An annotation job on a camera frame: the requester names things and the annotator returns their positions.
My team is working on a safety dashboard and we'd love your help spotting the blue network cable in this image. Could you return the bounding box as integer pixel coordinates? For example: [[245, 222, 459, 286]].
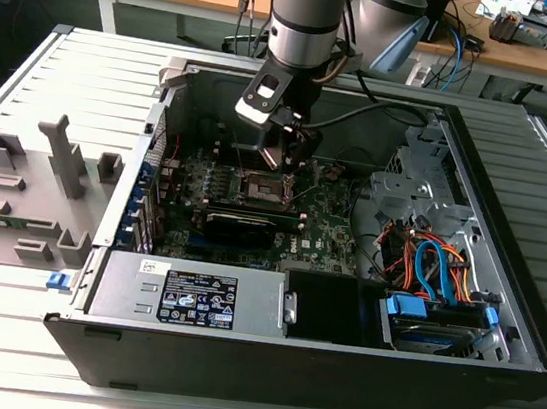
[[439, 24, 475, 96]]

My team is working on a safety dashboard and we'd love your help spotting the grey case corner bracket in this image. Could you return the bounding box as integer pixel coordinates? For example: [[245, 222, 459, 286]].
[[156, 54, 194, 93]]

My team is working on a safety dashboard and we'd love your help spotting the small black upright box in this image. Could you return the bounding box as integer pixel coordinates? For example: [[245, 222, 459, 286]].
[[418, 0, 454, 47]]

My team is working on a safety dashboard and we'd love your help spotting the CPU cooler heatsink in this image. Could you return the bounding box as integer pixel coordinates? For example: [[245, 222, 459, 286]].
[[486, 4, 526, 46]]

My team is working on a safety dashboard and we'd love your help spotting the blue flat wire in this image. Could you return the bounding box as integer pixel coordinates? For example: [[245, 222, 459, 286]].
[[409, 237, 471, 309]]

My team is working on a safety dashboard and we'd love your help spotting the hard disk with blue carrier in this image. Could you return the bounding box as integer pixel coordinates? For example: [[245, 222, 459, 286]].
[[374, 287, 502, 366]]

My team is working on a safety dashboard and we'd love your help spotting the grey drive unit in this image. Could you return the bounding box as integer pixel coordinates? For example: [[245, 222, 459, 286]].
[[515, 13, 547, 50]]

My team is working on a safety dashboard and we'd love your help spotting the metal CPU locking lever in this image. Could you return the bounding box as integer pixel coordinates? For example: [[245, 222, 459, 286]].
[[227, 131, 253, 179], [293, 158, 323, 207]]

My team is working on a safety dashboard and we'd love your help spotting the black grey PC case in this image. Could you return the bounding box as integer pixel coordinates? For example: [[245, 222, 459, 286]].
[[35, 40, 547, 409]]

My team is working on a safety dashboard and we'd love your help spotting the silver metal drive cage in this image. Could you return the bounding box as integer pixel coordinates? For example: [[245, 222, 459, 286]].
[[361, 114, 492, 242]]

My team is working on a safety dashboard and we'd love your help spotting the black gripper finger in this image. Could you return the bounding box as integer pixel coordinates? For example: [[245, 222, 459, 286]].
[[259, 124, 293, 154], [287, 125, 326, 172]]

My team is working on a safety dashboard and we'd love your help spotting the silver green CPU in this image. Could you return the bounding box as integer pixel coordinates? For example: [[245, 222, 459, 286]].
[[255, 144, 288, 173]]

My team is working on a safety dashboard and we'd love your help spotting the metal socket cover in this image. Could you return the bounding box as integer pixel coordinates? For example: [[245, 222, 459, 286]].
[[281, 155, 326, 207]]

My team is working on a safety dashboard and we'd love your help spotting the white depth camera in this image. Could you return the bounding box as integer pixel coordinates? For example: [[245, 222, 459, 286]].
[[232, 66, 295, 131]]

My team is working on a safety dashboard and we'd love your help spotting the dark camera cable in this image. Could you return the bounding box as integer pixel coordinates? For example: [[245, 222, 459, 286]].
[[307, 92, 431, 146]]

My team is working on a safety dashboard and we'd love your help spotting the silver power supply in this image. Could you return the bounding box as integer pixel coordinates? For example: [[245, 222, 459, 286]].
[[85, 247, 304, 343]]

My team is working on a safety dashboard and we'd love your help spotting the blue plastic latch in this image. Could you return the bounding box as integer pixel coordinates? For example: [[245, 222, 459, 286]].
[[47, 270, 73, 293]]

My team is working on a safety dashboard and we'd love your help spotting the black chair base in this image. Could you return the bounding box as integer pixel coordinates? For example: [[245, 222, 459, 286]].
[[220, 26, 273, 62]]

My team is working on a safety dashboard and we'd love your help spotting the green motherboard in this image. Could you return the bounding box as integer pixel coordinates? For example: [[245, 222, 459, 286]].
[[148, 135, 379, 284]]

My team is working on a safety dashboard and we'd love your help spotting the grey parts rack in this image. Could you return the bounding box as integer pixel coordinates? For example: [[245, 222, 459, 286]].
[[0, 105, 132, 281]]

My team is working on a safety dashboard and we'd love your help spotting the CPU socket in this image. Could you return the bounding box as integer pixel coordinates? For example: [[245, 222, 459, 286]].
[[234, 165, 295, 207]]

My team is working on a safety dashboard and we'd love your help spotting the thin red wire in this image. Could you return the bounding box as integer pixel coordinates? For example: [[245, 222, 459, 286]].
[[163, 132, 185, 164]]

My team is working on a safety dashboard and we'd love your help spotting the orange wire bundle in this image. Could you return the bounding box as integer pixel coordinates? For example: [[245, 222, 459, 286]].
[[375, 218, 484, 306]]

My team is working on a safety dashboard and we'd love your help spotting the white paper sheet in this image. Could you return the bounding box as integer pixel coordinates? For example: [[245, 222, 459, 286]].
[[474, 0, 539, 26]]

